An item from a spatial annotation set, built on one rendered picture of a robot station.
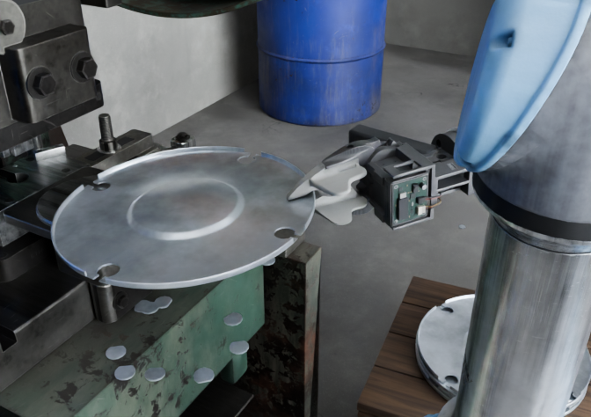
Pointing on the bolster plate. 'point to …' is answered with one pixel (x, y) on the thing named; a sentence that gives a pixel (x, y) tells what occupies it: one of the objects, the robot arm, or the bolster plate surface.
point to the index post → (183, 141)
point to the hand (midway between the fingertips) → (295, 195)
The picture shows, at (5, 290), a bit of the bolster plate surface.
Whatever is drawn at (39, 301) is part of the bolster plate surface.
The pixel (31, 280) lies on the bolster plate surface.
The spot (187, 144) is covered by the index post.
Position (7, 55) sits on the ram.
